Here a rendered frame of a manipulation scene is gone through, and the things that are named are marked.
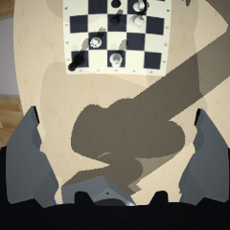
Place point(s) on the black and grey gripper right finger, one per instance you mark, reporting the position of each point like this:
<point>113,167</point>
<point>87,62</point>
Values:
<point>205,181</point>

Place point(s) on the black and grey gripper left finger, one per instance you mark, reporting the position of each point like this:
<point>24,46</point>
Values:
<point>27,180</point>

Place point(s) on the black and white chessboard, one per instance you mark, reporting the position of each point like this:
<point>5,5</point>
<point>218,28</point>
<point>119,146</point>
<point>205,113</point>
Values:
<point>144,50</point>

